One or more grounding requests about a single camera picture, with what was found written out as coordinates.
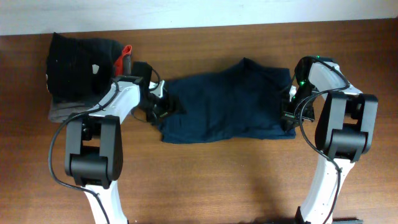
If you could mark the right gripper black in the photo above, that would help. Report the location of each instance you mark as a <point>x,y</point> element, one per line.
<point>291,117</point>

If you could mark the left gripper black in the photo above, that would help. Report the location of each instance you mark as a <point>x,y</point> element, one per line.
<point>173,106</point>

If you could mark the navy blue garment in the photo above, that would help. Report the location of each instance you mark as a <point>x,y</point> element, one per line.
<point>242,101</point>

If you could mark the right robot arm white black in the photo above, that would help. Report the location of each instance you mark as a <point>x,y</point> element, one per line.
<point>343,134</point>

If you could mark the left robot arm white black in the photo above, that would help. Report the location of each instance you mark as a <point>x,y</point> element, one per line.
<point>94,148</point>

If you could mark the grey folded garment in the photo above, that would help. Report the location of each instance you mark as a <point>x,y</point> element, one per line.
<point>60,110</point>

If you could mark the black base bracket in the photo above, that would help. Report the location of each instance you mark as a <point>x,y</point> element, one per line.
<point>348,221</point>

